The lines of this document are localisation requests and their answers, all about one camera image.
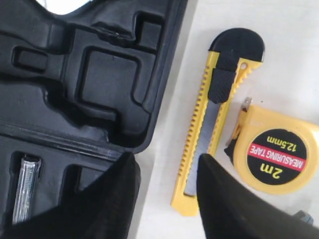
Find orange black handled pliers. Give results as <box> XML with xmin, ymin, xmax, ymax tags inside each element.
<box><xmin>294</xmin><ymin>210</ymin><xmax>314</xmax><ymax>225</ymax></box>

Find yellow measuring tape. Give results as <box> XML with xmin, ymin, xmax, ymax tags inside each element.
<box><xmin>224</xmin><ymin>98</ymin><xmax>319</xmax><ymax>195</ymax></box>

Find black plastic tool case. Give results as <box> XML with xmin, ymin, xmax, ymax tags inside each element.
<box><xmin>0</xmin><ymin>0</ymin><xmax>187</xmax><ymax>231</ymax></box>

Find yellow black utility knife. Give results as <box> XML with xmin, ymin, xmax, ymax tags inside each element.
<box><xmin>170</xmin><ymin>27</ymin><xmax>265</xmax><ymax>217</ymax></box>

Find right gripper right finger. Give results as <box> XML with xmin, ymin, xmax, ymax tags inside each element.
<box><xmin>196</xmin><ymin>154</ymin><xmax>319</xmax><ymax>239</ymax></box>

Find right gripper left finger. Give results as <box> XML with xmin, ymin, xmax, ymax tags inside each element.
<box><xmin>1</xmin><ymin>152</ymin><xmax>141</xmax><ymax>239</ymax></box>

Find clear handle tester screwdriver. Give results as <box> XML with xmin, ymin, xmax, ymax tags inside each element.
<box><xmin>12</xmin><ymin>155</ymin><xmax>41</xmax><ymax>225</ymax></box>

